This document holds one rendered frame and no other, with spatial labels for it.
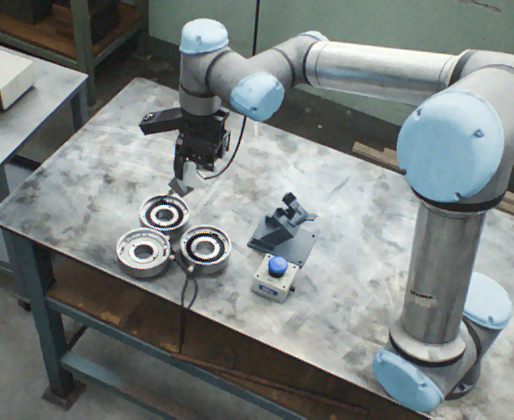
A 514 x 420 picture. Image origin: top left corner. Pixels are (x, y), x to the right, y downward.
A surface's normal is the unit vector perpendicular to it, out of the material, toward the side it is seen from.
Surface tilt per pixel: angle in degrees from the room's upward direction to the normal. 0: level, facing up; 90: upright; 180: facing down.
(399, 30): 90
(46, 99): 0
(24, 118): 0
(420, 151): 83
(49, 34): 0
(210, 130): 90
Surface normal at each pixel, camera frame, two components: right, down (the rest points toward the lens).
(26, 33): 0.11, -0.68
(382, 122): -0.40, 0.63
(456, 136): -0.70, 0.38
